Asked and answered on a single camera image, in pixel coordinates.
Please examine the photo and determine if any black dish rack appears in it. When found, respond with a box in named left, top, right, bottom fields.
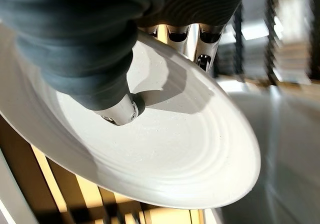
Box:
left=214, top=0, right=320, bottom=85

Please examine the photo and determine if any white ribbed plate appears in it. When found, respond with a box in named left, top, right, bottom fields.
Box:
left=0, top=25, right=262, bottom=210

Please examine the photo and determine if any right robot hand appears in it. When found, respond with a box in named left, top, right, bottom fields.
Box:
left=0, top=0, right=251, bottom=127

